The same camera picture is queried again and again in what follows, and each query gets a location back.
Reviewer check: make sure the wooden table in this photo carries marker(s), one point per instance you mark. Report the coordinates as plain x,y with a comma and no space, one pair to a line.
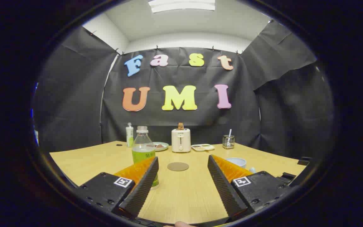
184,195

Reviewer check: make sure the light blue cup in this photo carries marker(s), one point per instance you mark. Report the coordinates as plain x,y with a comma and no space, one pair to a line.
236,162

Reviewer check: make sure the brown bread slice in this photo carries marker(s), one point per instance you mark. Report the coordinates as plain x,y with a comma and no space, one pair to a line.
180,126

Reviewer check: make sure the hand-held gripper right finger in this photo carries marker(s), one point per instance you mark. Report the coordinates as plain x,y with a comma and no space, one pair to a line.
224,189

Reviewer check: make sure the cream toaster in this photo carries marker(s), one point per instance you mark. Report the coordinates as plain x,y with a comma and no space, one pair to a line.
181,142

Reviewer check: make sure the white divided snack tray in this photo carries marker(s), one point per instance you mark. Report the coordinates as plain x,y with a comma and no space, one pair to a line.
203,147

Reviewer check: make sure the clear juice bottle green label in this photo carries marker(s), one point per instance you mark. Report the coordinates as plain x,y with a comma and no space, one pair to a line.
142,145

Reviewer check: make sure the pale green plate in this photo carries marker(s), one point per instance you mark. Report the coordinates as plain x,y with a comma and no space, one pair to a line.
164,148

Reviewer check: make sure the round brown coaster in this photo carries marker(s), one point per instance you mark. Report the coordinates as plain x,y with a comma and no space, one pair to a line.
178,166

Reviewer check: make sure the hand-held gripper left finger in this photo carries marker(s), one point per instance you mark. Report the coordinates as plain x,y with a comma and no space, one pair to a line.
143,189

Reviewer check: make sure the ceiling light panel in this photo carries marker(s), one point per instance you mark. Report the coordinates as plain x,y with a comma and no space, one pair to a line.
181,5

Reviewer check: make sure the small white green bottle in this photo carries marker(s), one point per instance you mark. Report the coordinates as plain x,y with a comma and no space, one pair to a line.
129,135

